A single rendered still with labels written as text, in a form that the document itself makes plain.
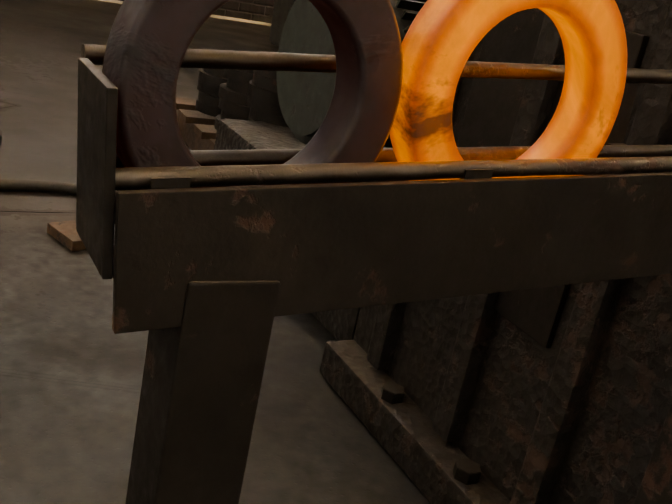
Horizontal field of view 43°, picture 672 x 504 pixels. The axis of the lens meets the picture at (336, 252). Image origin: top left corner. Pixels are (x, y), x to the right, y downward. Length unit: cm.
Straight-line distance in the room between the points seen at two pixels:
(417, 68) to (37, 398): 103
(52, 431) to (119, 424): 10
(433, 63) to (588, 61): 14
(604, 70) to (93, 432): 98
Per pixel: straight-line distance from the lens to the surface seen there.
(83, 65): 51
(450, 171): 56
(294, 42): 208
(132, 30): 47
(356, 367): 153
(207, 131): 265
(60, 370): 153
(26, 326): 167
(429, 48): 55
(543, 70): 69
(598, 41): 64
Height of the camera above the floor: 77
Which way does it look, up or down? 20 degrees down
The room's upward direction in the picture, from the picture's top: 12 degrees clockwise
